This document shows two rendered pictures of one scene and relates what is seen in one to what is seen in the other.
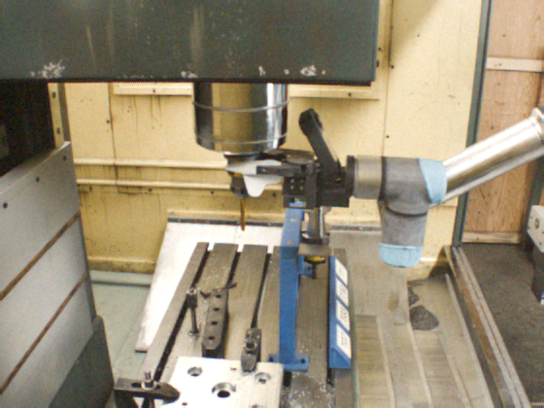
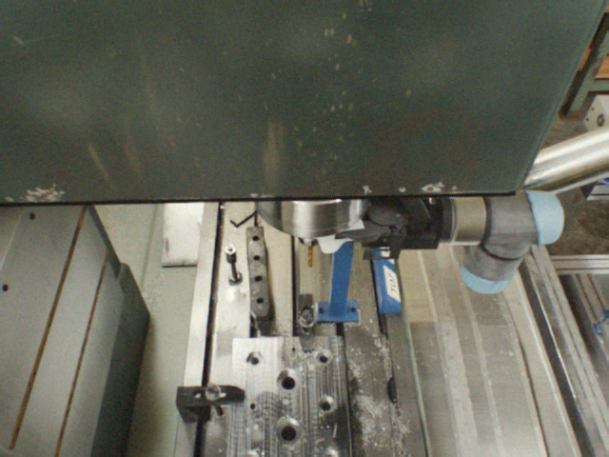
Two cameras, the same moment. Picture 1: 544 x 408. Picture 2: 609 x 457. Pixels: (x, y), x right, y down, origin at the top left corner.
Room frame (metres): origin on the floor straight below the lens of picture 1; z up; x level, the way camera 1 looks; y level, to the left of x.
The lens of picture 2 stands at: (0.42, 0.11, 2.03)
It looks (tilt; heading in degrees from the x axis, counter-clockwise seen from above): 51 degrees down; 353
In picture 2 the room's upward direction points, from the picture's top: straight up
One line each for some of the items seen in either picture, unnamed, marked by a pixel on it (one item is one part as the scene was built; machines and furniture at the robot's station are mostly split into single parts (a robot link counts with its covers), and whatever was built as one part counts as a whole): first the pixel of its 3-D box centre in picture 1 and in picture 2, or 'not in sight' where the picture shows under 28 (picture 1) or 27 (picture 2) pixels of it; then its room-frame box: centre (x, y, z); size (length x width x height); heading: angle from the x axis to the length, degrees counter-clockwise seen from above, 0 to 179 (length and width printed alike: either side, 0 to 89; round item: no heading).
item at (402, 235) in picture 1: (402, 228); (489, 249); (0.89, -0.24, 1.34); 0.11 x 0.08 x 0.11; 173
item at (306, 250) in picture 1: (315, 250); not in sight; (1.05, -0.10, 1.21); 0.07 x 0.05 x 0.01; 84
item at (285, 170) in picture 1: (282, 167); (363, 225); (0.86, -0.03, 1.46); 0.09 x 0.05 x 0.02; 97
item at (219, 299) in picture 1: (216, 325); (258, 275); (1.16, 0.13, 0.93); 0.26 x 0.05 x 0.06; 179
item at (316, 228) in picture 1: (316, 219); not in sight; (1.10, -0.11, 1.26); 0.04 x 0.04 x 0.07
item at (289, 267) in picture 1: (288, 313); (340, 278); (1.05, -0.05, 1.05); 0.10 x 0.05 x 0.30; 84
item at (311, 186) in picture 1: (317, 178); (401, 221); (0.89, -0.08, 1.44); 0.12 x 0.08 x 0.09; 84
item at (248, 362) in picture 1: (251, 357); (305, 327); (0.99, 0.03, 0.97); 0.13 x 0.03 x 0.15; 174
